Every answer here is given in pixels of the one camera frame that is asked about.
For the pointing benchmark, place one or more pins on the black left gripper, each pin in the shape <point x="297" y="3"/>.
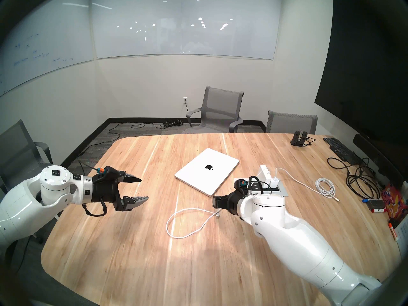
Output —
<point x="105" y="190"/>

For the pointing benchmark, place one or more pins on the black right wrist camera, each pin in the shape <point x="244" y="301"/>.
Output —
<point x="241" y="185"/>

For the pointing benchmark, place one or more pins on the grey mesh office chair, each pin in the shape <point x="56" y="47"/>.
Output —
<point x="16" y="149"/>
<point x="290" y="122"/>
<point x="221" y="103"/>

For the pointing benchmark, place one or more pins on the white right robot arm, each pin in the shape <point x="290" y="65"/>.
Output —
<point x="296" y="241"/>

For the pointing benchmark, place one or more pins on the black video sound bar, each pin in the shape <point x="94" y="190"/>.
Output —
<point x="376" y="157"/>

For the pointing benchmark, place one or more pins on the orange white marker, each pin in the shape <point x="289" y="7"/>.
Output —
<point x="392" y="231"/>

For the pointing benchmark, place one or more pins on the large black wall screen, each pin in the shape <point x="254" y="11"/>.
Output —
<point x="360" y="69"/>

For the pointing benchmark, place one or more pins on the grey whiteboard eraser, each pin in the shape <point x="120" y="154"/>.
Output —
<point x="376" y="204"/>

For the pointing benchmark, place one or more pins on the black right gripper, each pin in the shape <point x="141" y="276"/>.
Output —
<point x="232" y="202"/>

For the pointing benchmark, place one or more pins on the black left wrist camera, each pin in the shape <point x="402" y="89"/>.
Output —
<point x="113" y="173"/>

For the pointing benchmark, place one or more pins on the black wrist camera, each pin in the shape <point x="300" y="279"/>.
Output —
<point x="241" y="185"/>
<point x="113" y="173"/>

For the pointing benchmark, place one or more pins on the black keyboard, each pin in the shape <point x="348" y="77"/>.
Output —
<point x="339" y="149"/>

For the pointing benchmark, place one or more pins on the black charging dock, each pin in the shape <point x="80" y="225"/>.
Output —
<point x="299" y="139"/>

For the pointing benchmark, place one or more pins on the colourful patterned bag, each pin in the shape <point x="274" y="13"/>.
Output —
<point x="393" y="201"/>

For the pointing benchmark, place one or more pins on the wide glass whiteboard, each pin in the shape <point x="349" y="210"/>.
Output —
<point x="185" y="21"/>

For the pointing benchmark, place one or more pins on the grey table outlet plate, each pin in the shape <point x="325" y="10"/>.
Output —
<point x="283" y="192"/>

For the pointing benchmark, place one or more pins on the silver MacBook laptop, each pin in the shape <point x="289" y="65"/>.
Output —
<point x="207" y="173"/>

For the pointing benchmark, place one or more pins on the white MacBook power adapter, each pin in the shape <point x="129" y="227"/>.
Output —
<point x="265" y="173"/>

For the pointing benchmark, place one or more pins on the whiteboard with blue writing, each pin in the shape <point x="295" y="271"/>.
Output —
<point x="41" y="34"/>

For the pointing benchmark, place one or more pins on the red capped marker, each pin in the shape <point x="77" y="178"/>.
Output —
<point x="379" y="210"/>

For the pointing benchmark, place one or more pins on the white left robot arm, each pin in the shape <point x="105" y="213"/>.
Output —
<point x="19" y="206"/>

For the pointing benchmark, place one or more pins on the small white charger plug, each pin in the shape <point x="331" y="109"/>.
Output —
<point x="274" y="181"/>

